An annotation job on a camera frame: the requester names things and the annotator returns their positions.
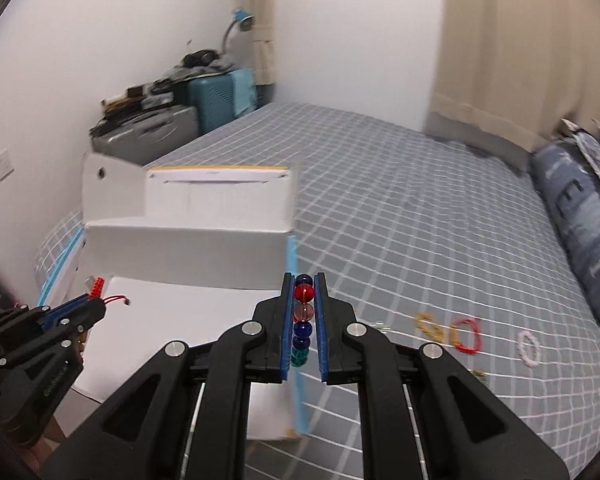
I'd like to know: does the red string charm bracelet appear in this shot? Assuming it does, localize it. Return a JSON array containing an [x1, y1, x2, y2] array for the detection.
[[85, 276, 131, 311]]

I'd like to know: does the yellow amber bead bracelet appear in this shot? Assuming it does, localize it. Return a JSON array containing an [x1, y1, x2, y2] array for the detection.
[[413, 312, 451, 345]]

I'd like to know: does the pink bead bracelet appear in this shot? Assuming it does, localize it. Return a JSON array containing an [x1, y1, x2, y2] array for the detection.
[[516, 329, 543, 368]]

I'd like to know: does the multicolour glass bead bracelet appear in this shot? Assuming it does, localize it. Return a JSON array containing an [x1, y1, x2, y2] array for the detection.
[[290, 273, 315, 369]]

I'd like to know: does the open yellow white jewelry box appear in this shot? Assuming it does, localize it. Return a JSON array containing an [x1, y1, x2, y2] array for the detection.
[[38, 154, 300, 433]]

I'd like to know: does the person's left hand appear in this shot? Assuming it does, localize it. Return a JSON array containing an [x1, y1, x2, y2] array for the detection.
[[12, 416, 67, 474]]

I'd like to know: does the grey checked bed sheet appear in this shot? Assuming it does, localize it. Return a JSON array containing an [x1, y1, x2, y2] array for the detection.
[[34, 102, 600, 480]]

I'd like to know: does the grey suitcase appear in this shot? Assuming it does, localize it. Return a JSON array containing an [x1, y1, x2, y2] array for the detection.
[[90, 105, 199, 166]]

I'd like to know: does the blue patterned rolled duvet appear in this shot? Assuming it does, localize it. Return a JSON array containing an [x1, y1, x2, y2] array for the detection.
[[530, 141, 600, 323]]

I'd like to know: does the teal suitcase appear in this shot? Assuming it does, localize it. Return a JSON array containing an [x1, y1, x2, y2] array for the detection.
[[185, 68, 257, 134]]

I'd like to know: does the patterned pillow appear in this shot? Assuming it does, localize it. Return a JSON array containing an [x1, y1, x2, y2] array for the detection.
[[562, 118, 600, 180]]

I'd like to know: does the blue desk lamp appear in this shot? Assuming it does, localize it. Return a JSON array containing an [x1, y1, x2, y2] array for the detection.
[[221, 8, 254, 54]]

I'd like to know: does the beige side curtain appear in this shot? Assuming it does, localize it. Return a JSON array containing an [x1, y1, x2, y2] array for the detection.
[[236, 0, 276, 86]]

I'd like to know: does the red cord bracelet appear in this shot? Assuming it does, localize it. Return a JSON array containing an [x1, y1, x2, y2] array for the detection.
[[450, 316, 484, 356]]

